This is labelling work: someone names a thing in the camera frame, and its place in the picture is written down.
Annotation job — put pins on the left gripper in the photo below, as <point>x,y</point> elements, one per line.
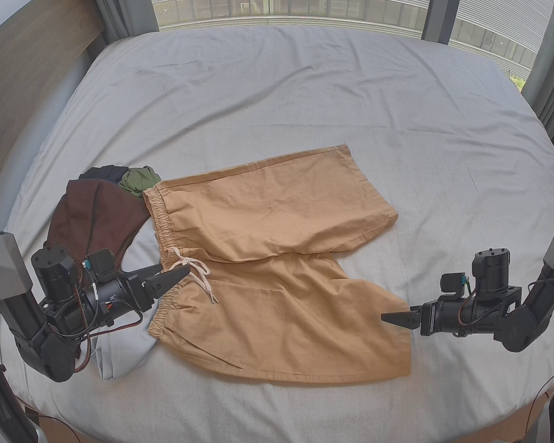
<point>115,298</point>

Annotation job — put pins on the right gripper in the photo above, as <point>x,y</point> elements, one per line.
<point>448,317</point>

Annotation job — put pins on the tan shorts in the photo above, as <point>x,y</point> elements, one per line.
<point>277,256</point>

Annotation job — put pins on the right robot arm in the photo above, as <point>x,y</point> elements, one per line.
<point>521,326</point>

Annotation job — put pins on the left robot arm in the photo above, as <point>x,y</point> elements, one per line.
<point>50,349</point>

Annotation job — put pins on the bed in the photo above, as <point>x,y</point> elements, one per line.
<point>304,86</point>

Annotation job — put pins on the pale blue garment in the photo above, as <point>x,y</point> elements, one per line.
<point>124,353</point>

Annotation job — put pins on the brown garment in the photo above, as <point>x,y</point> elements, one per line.
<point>97,219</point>

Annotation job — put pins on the olive green garment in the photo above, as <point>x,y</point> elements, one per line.
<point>141,180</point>

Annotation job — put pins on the dark blue garment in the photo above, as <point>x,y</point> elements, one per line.
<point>102,173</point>

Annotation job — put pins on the grey-green curtain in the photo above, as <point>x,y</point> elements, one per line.
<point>551,62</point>
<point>120,2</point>

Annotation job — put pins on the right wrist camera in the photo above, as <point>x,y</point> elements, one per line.
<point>453,285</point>

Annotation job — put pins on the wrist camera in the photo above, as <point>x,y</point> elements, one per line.
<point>102,263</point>
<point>453,285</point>

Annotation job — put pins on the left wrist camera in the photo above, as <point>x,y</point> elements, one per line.
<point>102,263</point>

